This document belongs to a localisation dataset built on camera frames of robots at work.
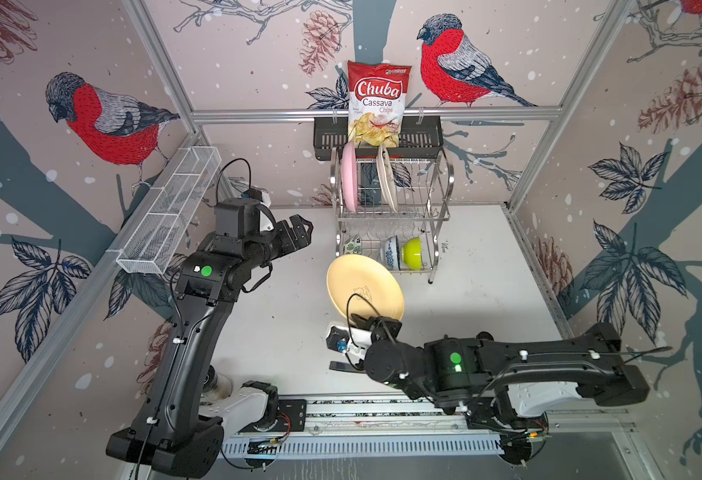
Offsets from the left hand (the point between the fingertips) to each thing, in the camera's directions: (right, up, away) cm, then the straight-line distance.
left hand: (297, 229), depth 64 cm
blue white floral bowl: (+24, -7, +26) cm, 36 cm away
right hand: (+11, -20, -3) cm, 23 cm away
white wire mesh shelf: (-38, +5, +14) cm, 41 cm away
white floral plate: (+22, +16, +23) cm, 36 cm away
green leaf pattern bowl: (+12, -5, +34) cm, 36 cm away
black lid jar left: (-21, -39, +7) cm, 45 cm away
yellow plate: (+14, -13, +4) cm, 20 cm away
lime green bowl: (+31, -7, +28) cm, 42 cm away
